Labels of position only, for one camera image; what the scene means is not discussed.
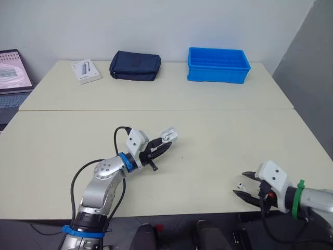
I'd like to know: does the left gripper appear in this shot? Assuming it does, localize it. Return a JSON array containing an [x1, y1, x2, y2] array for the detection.
[[138, 137, 173, 172]]

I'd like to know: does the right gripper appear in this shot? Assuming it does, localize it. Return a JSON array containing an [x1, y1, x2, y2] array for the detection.
[[232, 170, 279, 212]]

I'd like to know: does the white earbud case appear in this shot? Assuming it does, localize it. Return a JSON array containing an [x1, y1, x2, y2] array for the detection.
[[159, 126, 180, 145]]

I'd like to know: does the robot body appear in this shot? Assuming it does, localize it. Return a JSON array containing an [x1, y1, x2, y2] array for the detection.
[[129, 219, 236, 250]]

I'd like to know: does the navy fabric pouch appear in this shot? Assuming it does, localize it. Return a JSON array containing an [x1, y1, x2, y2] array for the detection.
[[109, 50, 162, 82]]

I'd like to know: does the blue plastic bin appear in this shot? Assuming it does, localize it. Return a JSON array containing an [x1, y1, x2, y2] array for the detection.
[[186, 46, 252, 85]]

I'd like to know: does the white flat product box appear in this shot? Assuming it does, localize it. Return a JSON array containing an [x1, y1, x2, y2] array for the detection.
[[70, 58, 103, 85]]

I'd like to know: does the grey laptop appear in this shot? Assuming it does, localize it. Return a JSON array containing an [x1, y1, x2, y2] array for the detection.
[[0, 49, 35, 132]]

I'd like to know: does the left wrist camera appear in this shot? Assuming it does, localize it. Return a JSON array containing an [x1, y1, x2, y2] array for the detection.
[[125, 129, 150, 157]]

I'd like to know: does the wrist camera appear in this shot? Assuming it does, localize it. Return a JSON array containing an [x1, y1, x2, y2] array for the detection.
[[254, 160, 290, 195], [125, 129, 150, 157]]

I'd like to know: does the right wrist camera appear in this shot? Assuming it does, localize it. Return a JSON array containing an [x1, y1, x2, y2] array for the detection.
[[254, 160, 290, 195]]

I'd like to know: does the black cable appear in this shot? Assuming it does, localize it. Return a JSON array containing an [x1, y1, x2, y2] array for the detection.
[[70, 126, 131, 250], [259, 199, 311, 245]]

